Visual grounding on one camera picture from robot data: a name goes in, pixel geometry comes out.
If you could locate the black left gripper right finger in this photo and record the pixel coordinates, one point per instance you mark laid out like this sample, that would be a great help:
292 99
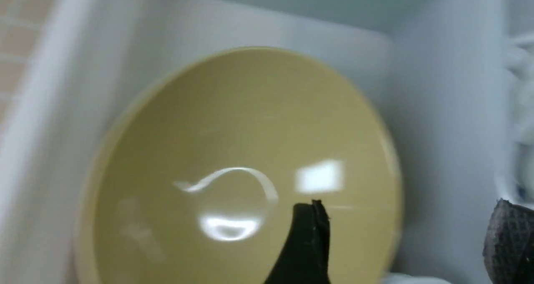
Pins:
508 249

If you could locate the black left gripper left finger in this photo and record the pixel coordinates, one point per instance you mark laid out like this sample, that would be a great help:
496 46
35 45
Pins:
305 255

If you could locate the large white plastic tub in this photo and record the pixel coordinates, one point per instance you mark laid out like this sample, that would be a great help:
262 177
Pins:
432 68

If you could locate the yellow noodle bowl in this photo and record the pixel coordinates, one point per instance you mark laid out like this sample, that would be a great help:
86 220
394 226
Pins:
196 181

